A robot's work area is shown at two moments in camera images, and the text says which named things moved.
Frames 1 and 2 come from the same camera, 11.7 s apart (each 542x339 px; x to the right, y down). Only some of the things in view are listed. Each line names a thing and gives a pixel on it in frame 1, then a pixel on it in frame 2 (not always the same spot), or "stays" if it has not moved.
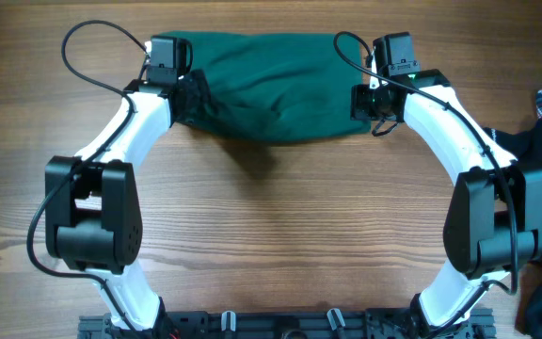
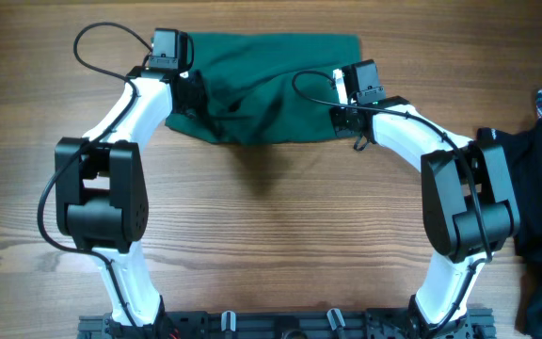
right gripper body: x=365 y=104 -> x=341 y=120
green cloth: x=276 y=87 stays
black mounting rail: x=383 y=323 stays
